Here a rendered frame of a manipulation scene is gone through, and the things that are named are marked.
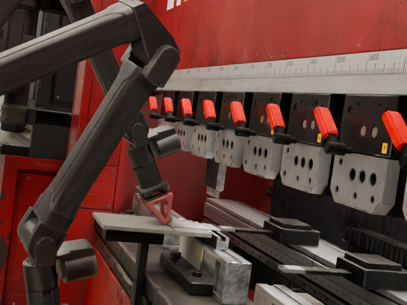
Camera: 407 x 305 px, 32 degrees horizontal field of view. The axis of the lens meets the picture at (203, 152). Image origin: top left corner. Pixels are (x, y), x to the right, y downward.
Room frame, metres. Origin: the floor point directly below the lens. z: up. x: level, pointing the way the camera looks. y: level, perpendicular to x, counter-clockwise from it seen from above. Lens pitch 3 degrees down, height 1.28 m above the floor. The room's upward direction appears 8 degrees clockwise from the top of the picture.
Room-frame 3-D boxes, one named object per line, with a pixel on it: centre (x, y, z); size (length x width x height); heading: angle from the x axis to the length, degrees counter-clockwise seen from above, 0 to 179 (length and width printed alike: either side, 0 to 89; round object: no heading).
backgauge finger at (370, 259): (1.42, -0.31, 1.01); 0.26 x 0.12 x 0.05; 107
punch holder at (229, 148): (1.60, -0.09, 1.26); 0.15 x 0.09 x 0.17; 17
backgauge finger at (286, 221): (1.82, -0.18, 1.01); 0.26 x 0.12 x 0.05; 107
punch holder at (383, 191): (1.03, -0.26, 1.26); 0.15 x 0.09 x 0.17; 17
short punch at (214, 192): (1.77, -0.04, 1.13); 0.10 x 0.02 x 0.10; 17
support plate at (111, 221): (1.73, 0.11, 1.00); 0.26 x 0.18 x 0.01; 107
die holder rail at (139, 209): (2.30, 0.13, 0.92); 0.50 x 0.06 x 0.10; 17
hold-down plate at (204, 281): (1.72, 0.01, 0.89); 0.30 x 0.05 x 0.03; 17
